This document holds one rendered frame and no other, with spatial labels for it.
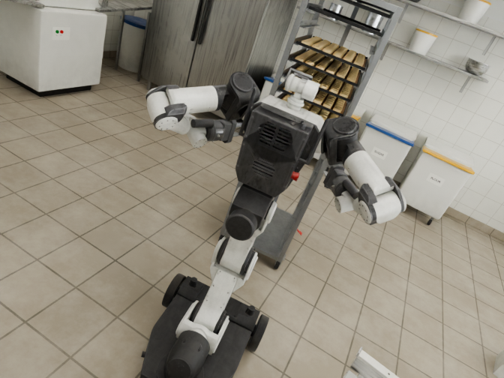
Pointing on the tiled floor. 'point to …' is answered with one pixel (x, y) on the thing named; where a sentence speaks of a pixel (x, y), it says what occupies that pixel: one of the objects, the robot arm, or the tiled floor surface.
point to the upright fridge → (214, 41)
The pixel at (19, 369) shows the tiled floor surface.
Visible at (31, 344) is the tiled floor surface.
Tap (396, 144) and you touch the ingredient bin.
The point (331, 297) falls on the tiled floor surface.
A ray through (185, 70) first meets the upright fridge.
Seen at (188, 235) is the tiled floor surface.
